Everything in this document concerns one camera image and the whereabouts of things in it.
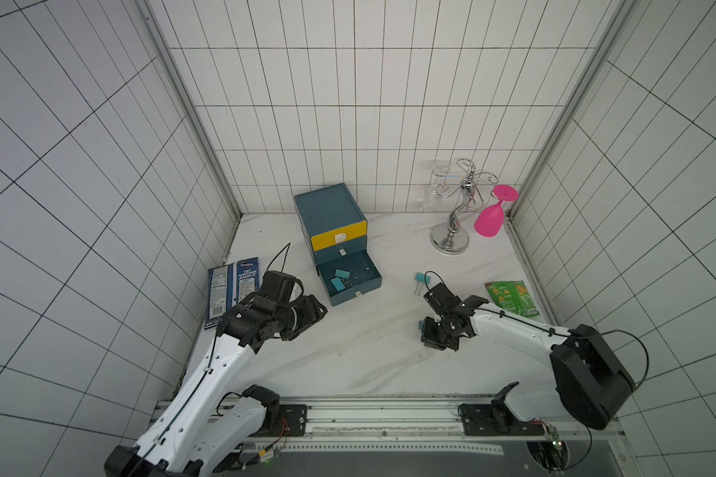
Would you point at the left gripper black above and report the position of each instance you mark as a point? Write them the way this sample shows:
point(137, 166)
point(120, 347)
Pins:
point(311, 315)

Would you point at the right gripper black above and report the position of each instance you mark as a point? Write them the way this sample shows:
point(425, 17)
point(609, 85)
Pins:
point(440, 322)

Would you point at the teal bottom drawer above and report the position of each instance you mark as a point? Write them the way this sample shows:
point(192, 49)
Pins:
point(353, 262)

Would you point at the teal drawer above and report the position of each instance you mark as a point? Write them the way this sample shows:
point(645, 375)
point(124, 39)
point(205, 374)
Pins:
point(353, 262)
point(338, 250)

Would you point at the yellow top drawer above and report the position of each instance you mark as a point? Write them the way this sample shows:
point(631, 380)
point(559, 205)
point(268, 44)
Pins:
point(339, 236)

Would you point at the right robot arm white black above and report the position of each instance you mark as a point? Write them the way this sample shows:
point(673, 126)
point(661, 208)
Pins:
point(581, 378)

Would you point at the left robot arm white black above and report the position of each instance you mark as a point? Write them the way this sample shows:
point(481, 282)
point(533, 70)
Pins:
point(215, 381)

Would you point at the teal drawer cabinet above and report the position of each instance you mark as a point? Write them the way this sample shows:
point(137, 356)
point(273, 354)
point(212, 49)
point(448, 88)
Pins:
point(327, 209)

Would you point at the green snack packet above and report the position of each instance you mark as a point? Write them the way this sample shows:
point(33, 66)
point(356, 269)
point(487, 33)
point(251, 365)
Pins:
point(513, 296)

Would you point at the silver glass rack stand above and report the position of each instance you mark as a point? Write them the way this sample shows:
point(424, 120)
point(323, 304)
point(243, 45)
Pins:
point(450, 237)

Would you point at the magenta plastic wine glass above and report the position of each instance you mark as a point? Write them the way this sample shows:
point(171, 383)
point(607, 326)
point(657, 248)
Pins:
point(491, 219)

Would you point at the clear glass on rack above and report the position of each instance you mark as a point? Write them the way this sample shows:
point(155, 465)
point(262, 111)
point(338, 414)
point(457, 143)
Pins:
point(437, 189)

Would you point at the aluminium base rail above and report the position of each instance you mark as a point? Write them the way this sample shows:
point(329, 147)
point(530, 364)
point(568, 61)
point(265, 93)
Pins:
point(445, 424)

